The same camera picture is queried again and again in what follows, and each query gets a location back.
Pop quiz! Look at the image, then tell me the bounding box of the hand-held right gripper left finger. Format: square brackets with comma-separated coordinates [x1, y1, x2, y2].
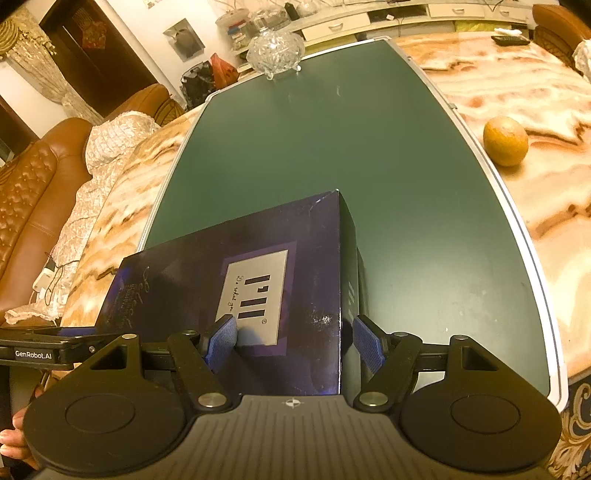
[85, 315, 241, 413]

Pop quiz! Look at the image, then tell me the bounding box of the white lace sofa cover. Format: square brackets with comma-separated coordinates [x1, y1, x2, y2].
[4, 111, 158, 326]

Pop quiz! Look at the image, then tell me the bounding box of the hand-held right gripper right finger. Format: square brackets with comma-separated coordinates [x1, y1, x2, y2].
[352, 315, 504, 413]

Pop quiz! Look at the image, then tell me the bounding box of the person's left hand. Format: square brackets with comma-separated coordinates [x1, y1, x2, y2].
[0, 408, 35, 469]

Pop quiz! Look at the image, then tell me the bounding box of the dark wooden door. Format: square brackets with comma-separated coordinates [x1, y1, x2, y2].
[39, 0, 172, 117]

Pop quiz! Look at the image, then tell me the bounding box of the red plastic bag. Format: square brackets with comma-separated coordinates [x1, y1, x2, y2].
[210, 53, 239, 88]

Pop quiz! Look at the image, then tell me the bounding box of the wall niche with vase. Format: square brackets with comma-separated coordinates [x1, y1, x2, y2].
[164, 18, 206, 63]

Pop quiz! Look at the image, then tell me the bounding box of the lace armchair cover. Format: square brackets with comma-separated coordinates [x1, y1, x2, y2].
[573, 39, 591, 77]

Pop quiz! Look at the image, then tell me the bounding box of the brown leather armchair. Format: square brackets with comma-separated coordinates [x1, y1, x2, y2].
[532, 4, 591, 70]

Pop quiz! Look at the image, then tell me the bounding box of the white power adapter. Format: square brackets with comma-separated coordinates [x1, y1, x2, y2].
[31, 268, 57, 292]

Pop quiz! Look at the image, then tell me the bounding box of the dark printed box lid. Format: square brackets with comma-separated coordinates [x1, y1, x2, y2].
[95, 188, 359, 398]

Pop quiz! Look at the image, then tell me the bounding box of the green board with metal frame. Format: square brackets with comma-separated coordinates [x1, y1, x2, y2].
[137, 38, 570, 414]

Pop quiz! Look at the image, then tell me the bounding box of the patterned rug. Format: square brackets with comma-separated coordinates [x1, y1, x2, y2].
[549, 383, 591, 480]

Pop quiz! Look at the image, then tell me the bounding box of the lidded crystal glass bowl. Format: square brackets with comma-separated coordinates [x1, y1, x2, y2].
[246, 25, 305, 81]

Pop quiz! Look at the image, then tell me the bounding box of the brown leather sofa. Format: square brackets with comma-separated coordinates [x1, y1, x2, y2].
[0, 83, 185, 289]

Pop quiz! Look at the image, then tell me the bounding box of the beige curtain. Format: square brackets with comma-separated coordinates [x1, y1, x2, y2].
[0, 9, 103, 125]

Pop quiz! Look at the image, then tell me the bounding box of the black bag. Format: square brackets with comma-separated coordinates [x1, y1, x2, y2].
[180, 62, 218, 109]

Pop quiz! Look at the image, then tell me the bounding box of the black cable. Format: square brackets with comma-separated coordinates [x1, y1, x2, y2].
[34, 251, 88, 305]

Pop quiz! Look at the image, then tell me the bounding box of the white television cabinet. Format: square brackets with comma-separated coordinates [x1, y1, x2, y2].
[217, 0, 532, 43]

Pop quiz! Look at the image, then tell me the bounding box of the marble desktop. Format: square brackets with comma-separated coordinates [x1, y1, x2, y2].
[60, 32, 591, 384]

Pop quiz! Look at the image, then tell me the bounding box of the orange fruit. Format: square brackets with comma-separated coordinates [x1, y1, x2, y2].
[483, 116, 529, 167]

